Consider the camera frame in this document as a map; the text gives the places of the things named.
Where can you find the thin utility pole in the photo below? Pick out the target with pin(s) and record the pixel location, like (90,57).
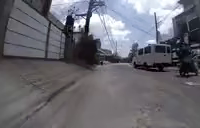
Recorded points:
(156,28)

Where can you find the person on motorcycle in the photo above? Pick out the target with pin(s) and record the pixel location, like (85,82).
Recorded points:
(187,60)

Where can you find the dark utility pole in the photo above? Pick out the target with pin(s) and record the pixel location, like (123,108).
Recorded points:
(88,16)

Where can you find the grey asphalt road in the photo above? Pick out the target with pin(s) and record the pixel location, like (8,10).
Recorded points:
(121,100)

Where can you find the grey concrete sidewalk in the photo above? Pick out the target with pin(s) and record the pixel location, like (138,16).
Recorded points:
(18,86)

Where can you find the grey building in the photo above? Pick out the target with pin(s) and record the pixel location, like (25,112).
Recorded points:
(196,30)

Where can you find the white van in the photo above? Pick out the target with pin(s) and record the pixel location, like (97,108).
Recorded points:
(153,55)

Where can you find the pale panelled concrete wall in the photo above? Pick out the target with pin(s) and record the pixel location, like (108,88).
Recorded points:
(28,35)

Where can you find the distant low buildings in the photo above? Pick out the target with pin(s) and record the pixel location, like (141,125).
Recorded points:
(104,53)

